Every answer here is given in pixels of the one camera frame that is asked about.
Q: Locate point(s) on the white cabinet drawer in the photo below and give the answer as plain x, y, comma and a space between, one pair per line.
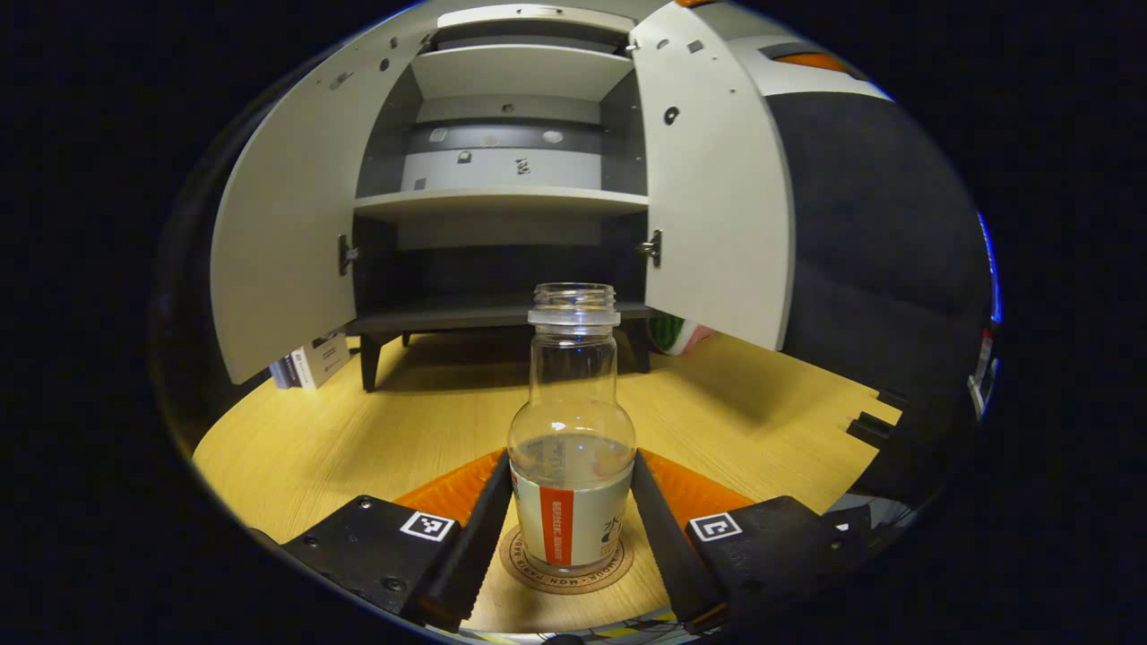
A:
538, 18

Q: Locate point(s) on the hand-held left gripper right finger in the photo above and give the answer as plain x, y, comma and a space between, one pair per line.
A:
668, 546

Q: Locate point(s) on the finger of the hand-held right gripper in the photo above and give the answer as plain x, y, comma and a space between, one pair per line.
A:
869, 430
892, 399

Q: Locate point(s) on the clear glass bottle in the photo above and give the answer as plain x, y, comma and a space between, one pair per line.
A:
573, 430

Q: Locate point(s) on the white cabinet door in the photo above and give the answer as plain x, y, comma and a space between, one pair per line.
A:
717, 206
287, 224

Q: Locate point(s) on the dark blue box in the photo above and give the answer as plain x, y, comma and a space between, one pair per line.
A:
285, 372

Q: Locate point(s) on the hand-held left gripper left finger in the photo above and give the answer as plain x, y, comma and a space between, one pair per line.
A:
470, 537

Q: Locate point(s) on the round brown coaster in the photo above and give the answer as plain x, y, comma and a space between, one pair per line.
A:
573, 584

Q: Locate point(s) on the white cabinet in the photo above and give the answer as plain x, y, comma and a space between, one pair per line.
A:
502, 202

